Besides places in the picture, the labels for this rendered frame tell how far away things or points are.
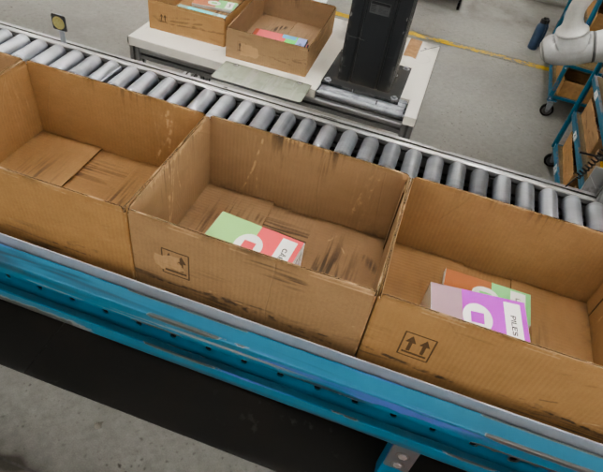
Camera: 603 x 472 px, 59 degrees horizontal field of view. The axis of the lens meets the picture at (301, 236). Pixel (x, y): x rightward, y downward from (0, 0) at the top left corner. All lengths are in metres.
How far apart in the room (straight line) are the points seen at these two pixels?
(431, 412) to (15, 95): 0.96
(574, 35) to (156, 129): 1.44
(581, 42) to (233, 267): 1.56
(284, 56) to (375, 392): 1.25
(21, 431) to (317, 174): 1.24
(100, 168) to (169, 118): 0.20
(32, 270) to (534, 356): 0.77
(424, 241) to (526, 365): 0.34
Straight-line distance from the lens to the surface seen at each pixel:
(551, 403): 0.89
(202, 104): 1.64
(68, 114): 1.23
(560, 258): 1.07
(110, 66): 1.82
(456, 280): 1.02
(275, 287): 0.80
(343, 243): 1.03
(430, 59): 2.12
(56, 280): 0.94
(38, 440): 1.83
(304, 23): 2.17
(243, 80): 1.76
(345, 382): 0.82
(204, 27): 1.95
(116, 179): 1.15
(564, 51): 2.09
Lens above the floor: 1.61
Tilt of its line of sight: 45 degrees down
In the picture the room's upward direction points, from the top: 11 degrees clockwise
